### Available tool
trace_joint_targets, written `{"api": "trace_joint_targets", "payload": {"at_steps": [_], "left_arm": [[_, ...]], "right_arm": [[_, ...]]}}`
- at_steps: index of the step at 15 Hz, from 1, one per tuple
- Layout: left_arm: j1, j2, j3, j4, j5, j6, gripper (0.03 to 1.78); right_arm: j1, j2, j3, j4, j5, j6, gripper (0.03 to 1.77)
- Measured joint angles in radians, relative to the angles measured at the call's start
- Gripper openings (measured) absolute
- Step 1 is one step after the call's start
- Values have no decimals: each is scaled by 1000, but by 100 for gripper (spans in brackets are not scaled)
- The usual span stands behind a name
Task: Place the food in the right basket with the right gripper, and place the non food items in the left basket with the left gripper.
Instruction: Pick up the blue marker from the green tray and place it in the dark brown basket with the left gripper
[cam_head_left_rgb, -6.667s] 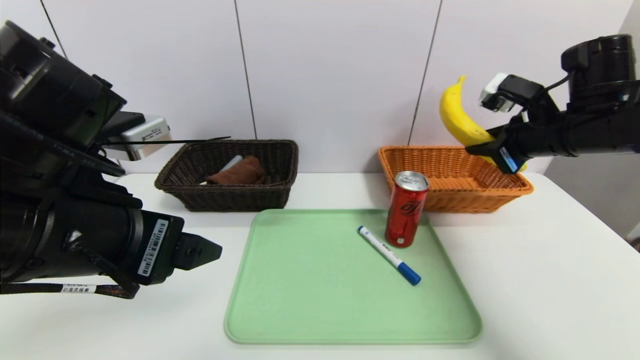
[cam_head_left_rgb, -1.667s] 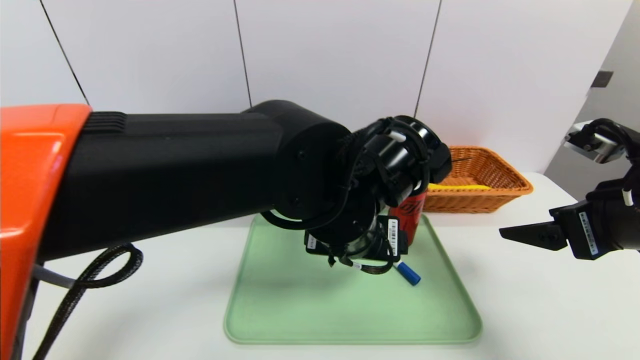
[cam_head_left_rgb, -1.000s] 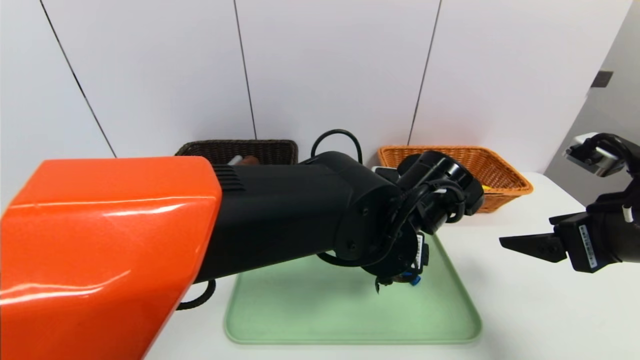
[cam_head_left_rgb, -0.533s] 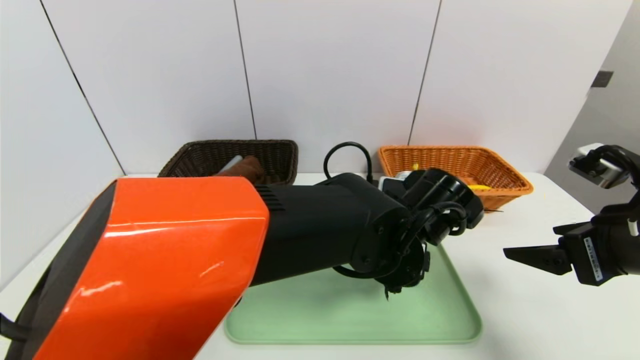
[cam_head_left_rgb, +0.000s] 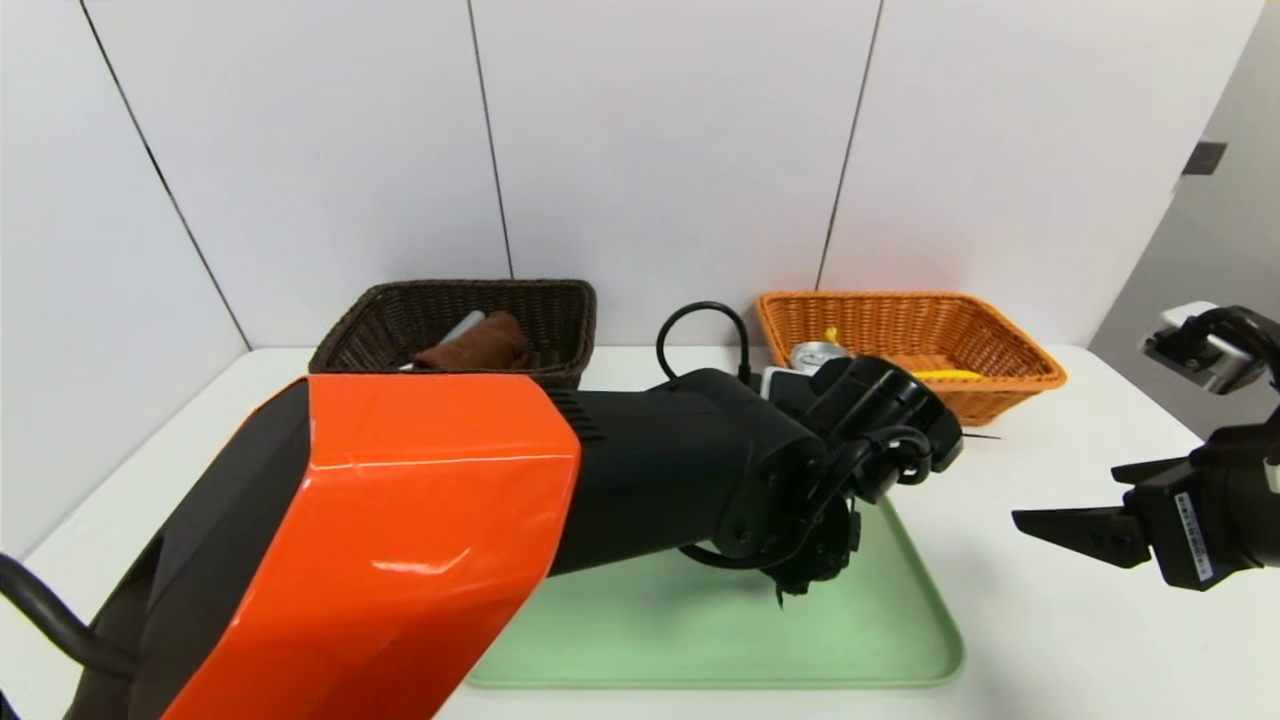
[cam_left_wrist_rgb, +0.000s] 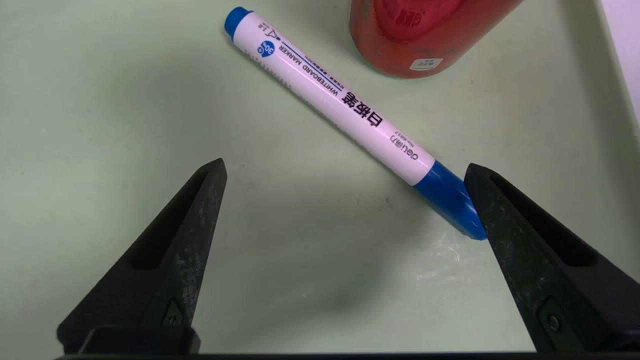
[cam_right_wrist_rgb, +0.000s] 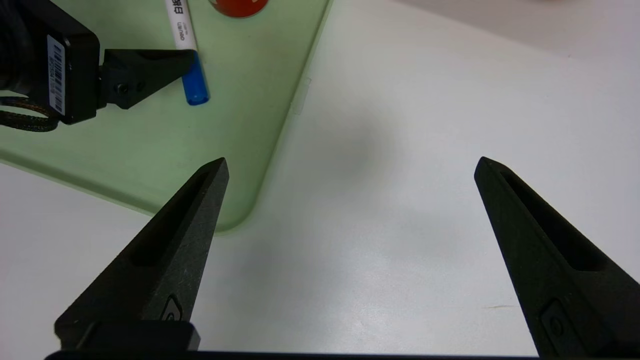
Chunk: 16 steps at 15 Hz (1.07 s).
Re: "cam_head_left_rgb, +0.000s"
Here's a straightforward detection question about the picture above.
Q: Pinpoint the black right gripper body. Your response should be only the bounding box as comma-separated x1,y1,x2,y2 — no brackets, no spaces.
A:
1122,424,1280,592

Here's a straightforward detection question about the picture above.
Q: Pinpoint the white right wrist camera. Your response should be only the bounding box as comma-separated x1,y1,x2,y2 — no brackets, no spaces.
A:
1142,301,1253,397

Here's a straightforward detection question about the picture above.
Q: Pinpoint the black left wrist camera cable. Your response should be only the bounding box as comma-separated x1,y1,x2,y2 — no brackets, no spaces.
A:
655,300,753,387

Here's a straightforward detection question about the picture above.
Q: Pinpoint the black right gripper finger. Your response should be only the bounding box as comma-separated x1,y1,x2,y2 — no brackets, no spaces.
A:
1011,505,1152,570
1110,456,1193,486

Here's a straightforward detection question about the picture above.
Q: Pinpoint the orange wicker basket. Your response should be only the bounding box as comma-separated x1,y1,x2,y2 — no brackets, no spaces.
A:
755,290,1068,428

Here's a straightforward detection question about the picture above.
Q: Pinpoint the yellow banana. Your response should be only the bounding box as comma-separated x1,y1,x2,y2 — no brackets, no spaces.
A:
823,326,988,382

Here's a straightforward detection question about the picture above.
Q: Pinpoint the brown towel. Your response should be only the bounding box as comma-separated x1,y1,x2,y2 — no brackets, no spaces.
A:
413,311,533,373

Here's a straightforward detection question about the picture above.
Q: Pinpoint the dark brown wicker basket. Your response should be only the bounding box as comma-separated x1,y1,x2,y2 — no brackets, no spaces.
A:
308,278,599,391

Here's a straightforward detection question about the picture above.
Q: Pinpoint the white peeler with grey handle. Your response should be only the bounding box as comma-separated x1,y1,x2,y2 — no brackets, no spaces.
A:
399,309,488,372

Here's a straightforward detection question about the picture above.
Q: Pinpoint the red soda can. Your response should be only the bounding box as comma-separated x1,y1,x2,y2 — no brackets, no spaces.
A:
789,340,854,374

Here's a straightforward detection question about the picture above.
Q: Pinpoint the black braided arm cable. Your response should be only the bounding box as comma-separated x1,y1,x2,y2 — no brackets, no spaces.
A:
0,553,143,683

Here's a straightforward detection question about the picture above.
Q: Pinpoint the light green plastic tray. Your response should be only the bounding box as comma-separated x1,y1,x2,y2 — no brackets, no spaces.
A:
465,495,967,690

